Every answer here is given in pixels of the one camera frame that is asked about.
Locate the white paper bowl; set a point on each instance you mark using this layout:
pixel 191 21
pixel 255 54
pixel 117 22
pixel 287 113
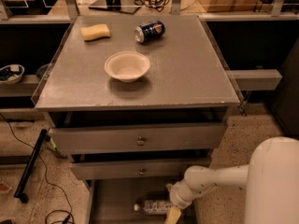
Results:
pixel 127 66

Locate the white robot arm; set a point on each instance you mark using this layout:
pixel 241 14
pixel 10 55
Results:
pixel 271 180

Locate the top grey drawer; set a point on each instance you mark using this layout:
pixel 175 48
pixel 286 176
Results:
pixel 117 139

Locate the yellow sponge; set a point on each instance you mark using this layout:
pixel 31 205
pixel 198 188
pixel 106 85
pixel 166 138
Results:
pixel 94 32

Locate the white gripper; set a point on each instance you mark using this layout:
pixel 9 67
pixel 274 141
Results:
pixel 179 196

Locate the bottom grey drawer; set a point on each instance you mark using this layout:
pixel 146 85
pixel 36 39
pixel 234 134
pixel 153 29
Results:
pixel 112 201

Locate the grey drawer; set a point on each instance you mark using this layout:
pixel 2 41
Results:
pixel 134 169
pixel 117 139
pixel 112 201

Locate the clear plastic water bottle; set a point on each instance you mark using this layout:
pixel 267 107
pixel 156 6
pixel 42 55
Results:
pixel 153 207

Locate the blue Pepsi can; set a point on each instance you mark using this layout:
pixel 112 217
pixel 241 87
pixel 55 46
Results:
pixel 149 31

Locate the black bar on floor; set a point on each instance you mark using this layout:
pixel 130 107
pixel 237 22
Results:
pixel 19 192

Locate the grey drawer cabinet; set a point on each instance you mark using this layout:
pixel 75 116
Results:
pixel 133 117

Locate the middle grey drawer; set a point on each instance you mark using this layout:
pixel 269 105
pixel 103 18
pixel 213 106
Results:
pixel 134 169

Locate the black monitor stand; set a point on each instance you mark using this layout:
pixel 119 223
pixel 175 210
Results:
pixel 121 6

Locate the white bowl with items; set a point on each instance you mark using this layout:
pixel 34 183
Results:
pixel 11 74

